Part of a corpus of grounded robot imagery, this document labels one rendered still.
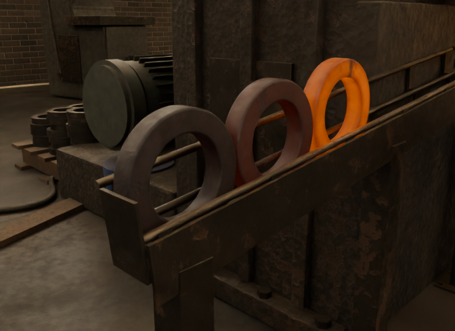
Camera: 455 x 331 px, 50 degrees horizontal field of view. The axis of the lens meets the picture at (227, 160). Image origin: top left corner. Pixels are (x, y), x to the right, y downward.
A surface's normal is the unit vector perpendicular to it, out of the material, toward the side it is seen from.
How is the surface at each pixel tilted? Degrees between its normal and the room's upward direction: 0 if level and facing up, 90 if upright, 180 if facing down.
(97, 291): 0
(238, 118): 61
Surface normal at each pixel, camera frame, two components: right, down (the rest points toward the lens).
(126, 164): -0.66, -0.18
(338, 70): 0.71, 0.19
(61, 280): 0.00, -0.96
